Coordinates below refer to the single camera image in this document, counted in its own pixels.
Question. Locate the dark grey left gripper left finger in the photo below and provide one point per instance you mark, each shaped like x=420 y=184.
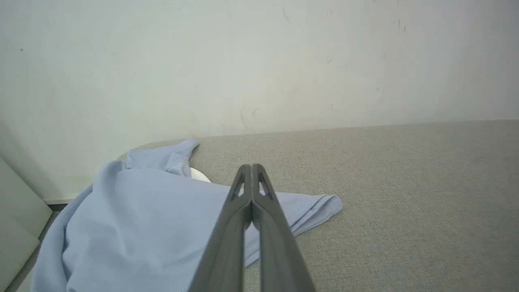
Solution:
x=227 y=243

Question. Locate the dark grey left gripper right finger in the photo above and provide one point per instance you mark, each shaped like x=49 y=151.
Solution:
x=277 y=251

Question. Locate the light blue polo shirt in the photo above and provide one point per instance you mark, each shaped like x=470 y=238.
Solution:
x=121 y=223

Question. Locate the grey fabric sofa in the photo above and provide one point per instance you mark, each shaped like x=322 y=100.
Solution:
x=405 y=202

